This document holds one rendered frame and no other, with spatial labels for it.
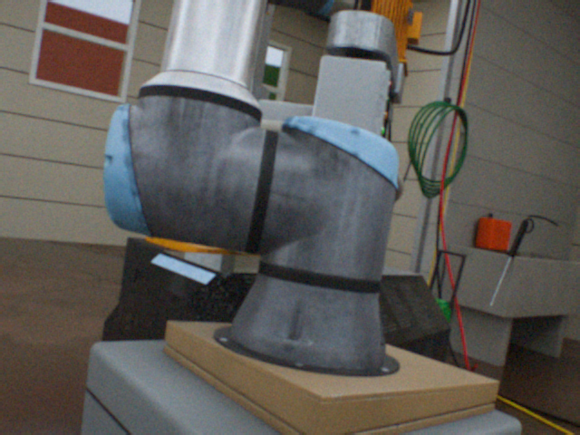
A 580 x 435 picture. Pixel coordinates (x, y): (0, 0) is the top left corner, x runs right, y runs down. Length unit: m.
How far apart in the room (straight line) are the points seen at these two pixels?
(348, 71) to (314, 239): 1.39
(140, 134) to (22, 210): 7.14
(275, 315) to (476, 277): 4.11
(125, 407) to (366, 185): 0.37
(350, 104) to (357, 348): 1.39
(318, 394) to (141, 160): 0.31
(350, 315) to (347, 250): 0.07
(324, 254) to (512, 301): 4.01
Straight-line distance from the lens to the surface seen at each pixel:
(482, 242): 5.09
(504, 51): 5.40
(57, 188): 7.86
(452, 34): 4.71
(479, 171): 5.14
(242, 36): 0.71
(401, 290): 2.23
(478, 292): 4.70
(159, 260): 1.87
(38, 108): 7.77
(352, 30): 2.00
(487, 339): 4.83
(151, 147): 0.65
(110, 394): 0.74
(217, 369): 0.67
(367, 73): 1.99
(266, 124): 1.19
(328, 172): 0.65
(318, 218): 0.64
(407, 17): 2.75
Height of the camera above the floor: 1.08
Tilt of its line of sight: 3 degrees down
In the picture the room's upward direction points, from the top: 9 degrees clockwise
